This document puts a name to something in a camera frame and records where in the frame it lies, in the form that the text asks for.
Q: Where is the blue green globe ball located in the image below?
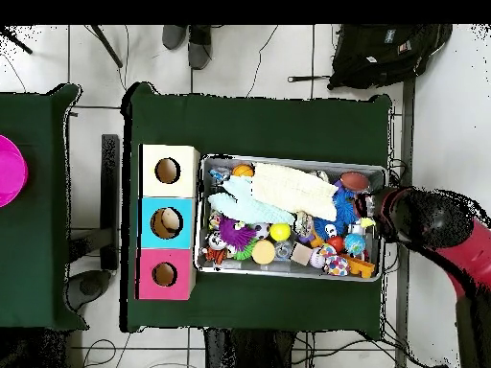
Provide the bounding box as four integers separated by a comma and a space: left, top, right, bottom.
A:
343, 233, 367, 257

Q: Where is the orange plastic toy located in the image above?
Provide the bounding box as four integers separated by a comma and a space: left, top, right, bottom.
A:
340, 253, 376, 280

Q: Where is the cream waffle cloth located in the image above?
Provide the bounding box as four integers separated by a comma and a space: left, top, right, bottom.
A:
250, 162, 339, 221

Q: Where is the mint waffle cloth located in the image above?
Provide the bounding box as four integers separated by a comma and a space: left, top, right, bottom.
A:
207, 174, 297, 226

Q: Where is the silver mesh bin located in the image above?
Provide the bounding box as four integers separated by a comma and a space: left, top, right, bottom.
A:
194, 152, 388, 283

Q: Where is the wooden box with three holes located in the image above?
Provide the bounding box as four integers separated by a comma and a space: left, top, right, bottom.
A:
135, 143, 201, 302

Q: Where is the blue spiky ball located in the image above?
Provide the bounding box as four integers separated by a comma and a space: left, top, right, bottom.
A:
332, 187, 360, 225

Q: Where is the brown toy football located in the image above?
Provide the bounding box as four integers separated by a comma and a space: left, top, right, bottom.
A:
339, 171, 371, 193

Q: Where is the round orange sponge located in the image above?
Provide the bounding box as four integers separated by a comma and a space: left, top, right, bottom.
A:
251, 239, 276, 265

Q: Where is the dark green tablecloth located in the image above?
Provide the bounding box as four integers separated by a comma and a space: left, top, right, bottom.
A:
119, 81, 393, 334
0, 82, 89, 331

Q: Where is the purple spiky monster toy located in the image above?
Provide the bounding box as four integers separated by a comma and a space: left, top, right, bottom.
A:
219, 216, 258, 252

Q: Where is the black backpack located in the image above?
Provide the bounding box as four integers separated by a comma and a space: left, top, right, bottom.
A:
287, 24, 454, 91

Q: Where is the black panel on stand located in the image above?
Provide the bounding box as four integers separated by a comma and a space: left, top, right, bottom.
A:
64, 133, 121, 312

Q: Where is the black tripod leg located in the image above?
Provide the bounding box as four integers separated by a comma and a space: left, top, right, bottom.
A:
89, 24, 124, 69
0, 25, 34, 55

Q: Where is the pink plastic bowl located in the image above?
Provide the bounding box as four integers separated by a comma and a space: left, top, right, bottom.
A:
0, 133, 29, 209

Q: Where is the grey metal rail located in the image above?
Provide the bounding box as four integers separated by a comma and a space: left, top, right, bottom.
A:
394, 78, 416, 368

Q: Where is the thin black cable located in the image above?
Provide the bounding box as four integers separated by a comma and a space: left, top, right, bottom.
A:
245, 24, 279, 99

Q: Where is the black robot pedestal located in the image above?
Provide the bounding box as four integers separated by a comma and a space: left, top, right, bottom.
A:
202, 327, 298, 368

